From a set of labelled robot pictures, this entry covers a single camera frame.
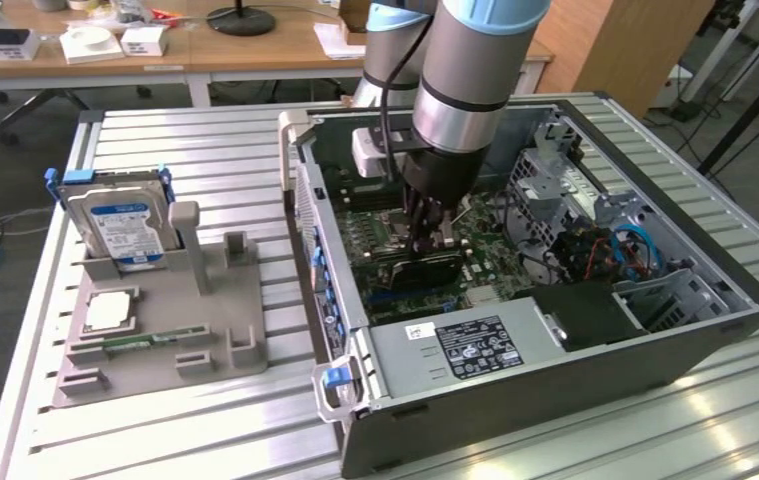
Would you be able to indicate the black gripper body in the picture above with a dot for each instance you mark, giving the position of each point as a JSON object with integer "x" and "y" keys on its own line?
{"x": 442, "y": 172}

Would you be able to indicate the green graphics card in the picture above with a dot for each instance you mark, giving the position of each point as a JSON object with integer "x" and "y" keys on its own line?
{"x": 426, "y": 272}

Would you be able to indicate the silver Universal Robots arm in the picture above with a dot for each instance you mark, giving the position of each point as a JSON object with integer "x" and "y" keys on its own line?
{"x": 473, "y": 60}

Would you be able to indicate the black RAM slot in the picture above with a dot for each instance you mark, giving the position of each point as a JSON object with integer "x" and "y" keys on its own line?
{"x": 373, "y": 197}

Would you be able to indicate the CPU socket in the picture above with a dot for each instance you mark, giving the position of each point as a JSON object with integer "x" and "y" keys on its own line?
{"x": 393, "y": 220}

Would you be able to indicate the metal drive cage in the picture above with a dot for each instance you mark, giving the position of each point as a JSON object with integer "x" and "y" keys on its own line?
{"x": 540, "y": 200}

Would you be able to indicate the green motherboard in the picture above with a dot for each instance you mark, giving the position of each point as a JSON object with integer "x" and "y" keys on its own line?
{"x": 486, "y": 290}

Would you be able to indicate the blue expansion slot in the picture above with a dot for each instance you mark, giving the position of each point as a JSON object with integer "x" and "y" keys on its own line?
{"x": 386, "y": 300}

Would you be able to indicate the stack of papers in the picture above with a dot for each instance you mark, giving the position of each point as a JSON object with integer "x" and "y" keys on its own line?
{"x": 340, "y": 47}

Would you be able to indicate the brown cardboard box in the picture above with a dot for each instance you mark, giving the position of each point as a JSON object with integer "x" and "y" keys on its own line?
{"x": 353, "y": 15}

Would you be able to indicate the wooden desk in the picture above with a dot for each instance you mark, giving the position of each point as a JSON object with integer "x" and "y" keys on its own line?
{"x": 273, "y": 55}

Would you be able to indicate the wooden cabinet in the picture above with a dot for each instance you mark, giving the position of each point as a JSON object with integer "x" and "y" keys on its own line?
{"x": 633, "y": 50}

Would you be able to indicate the black power adapter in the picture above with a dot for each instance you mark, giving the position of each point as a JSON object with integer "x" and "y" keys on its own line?
{"x": 687, "y": 112}

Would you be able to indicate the grey power supply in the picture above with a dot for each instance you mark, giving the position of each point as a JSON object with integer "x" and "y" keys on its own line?
{"x": 413, "y": 365}

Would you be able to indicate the black lamp base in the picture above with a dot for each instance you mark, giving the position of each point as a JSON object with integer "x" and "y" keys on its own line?
{"x": 242, "y": 24}

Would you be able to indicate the metal disk bay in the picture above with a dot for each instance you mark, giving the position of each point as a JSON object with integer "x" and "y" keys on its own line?
{"x": 673, "y": 305}

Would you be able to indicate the blue case latch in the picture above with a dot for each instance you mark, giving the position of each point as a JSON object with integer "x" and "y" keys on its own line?
{"x": 334, "y": 377}

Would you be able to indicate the black slanted pole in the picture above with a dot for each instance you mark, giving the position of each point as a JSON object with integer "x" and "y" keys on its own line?
{"x": 753, "y": 112}

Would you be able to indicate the black open PC case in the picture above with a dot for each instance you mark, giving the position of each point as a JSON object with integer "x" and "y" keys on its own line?
{"x": 553, "y": 400}

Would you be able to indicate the hard disk with blue caddy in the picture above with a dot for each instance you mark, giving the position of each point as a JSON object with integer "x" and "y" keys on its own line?
{"x": 119, "y": 225}

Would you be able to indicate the grey parts rack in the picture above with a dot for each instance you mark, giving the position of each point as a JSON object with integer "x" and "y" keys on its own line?
{"x": 166, "y": 310}

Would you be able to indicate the small white box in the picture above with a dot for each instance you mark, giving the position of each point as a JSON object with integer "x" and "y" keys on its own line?
{"x": 142, "y": 45}

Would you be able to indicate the green loose RAM stick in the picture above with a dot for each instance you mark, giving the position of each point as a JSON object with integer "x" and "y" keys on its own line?
{"x": 146, "y": 341}

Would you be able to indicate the silver CPU chip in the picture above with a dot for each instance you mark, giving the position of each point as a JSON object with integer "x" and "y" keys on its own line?
{"x": 109, "y": 312}

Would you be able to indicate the white box round dish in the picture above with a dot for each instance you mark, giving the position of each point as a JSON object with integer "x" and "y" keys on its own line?
{"x": 93, "y": 47}

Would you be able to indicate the black chair base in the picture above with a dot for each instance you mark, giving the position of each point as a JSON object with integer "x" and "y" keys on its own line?
{"x": 39, "y": 107}

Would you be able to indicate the white box dark lid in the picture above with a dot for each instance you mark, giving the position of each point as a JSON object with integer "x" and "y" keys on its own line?
{"x": 13, "y": 50}

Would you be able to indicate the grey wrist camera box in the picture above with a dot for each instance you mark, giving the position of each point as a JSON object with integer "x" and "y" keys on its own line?
{"x": 369, "y": 155}

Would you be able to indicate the white table frame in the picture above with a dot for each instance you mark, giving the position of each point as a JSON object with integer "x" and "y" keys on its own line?
{"x": 700, "y": 79}

